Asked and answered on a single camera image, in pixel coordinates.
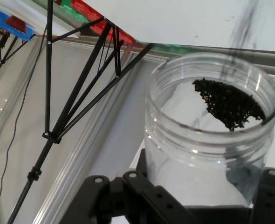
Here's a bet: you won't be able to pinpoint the clear plastic jar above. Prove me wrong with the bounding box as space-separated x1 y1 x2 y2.
144 52 275 208

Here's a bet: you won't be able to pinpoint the black seeds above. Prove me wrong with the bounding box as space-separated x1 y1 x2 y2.
192 77 267 132

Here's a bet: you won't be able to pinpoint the thin black tripod cable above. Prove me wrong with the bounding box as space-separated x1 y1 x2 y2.
0 23 48 224

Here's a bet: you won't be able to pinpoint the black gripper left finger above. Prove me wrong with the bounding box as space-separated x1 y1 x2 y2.
60 147 199 224

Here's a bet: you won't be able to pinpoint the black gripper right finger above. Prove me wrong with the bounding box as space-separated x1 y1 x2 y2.
249 167 275 224

